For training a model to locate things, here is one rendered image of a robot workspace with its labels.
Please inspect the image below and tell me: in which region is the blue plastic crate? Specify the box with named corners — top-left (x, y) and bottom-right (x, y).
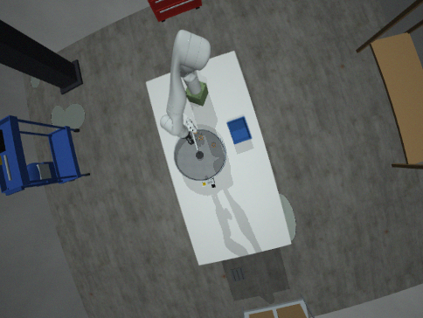
top-left (226, 116), bottom-right (252, 145)

